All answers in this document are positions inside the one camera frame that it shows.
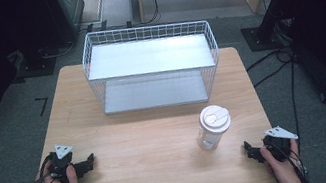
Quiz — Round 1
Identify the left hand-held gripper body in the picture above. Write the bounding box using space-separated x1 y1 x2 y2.
45 141 83 183

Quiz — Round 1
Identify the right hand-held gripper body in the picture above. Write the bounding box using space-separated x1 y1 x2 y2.
259 122 303 166

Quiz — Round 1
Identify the person's right hand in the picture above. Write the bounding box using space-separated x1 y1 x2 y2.
259 137 304 183

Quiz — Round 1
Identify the white lidded paper cup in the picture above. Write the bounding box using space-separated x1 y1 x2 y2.
190 101 237 153

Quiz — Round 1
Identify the black cabinet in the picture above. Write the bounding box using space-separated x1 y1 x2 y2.
41 0 92 48

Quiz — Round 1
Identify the right hand-held gripper black cable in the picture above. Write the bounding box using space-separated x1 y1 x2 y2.
273 137 311 183

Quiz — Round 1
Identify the black floor cable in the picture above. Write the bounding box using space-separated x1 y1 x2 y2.
243 44 297 73
249 56 312 159

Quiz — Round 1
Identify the black stand base plate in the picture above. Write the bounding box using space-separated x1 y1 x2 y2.
11 45 60 82
239 20 294 56

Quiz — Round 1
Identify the white wire shelf rack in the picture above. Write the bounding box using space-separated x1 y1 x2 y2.
76 10 228 123

